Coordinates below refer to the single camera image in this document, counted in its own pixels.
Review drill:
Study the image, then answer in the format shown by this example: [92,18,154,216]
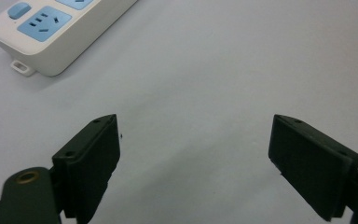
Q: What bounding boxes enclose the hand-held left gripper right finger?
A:
[268,114,358,222]

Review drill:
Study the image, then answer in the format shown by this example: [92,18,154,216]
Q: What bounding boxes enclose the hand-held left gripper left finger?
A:
[51,113,121,224]

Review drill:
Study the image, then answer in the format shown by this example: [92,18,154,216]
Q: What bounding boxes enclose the white and blue power strip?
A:
[0,0,139,77]

